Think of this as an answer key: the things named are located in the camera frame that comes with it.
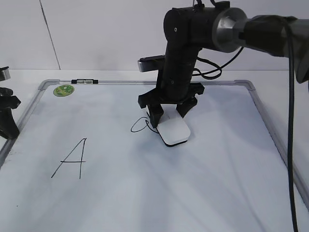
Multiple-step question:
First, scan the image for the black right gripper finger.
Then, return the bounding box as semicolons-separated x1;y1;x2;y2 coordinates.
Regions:
176;96;197;118
147;104;164;128

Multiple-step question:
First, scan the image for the black silver marker pen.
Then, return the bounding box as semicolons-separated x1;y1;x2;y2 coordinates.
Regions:
71;79;98;85

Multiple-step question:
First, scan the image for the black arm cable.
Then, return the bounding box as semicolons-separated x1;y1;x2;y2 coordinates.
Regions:
193;16;305;232

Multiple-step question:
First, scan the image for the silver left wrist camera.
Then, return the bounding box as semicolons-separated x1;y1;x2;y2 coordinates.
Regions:
0;66;11;81

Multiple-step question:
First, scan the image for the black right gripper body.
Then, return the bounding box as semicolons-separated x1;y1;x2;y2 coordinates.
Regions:
138;58;204;108

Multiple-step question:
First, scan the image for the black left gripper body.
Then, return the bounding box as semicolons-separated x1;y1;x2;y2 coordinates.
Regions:
0;87;21;111

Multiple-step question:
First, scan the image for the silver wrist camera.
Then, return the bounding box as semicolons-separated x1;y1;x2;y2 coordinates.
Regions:
138;55;165;73
0;66;11;81

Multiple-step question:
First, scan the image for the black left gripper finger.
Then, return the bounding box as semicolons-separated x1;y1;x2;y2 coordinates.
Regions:
0;108;20;139

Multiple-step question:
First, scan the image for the white whiteboard eraser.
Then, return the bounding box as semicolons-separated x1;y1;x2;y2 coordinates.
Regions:
155;105;191;147

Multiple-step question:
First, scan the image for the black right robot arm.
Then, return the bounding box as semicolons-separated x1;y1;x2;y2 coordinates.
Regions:
138;1;309;128

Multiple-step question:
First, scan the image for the green round magnet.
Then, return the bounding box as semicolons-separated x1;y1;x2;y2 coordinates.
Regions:
53;85;75;97

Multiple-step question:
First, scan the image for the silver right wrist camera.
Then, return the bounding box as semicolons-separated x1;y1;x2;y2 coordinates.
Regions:
138;55;165;73

